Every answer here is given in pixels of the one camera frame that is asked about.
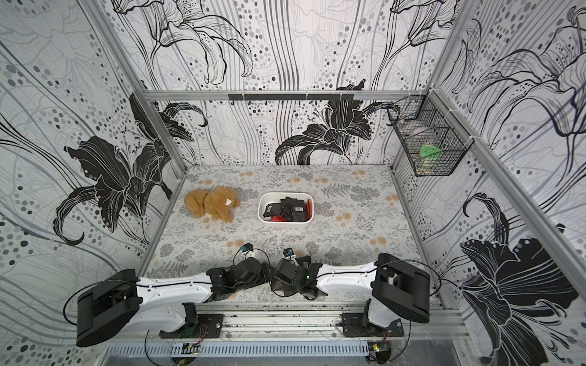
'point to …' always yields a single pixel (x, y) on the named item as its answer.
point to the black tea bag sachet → (289, 209)
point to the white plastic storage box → (265, 198)
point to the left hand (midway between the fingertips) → (273, 277)
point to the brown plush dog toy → (219, 202)
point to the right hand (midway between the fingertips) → (288, 282)
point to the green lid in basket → (426, 150)
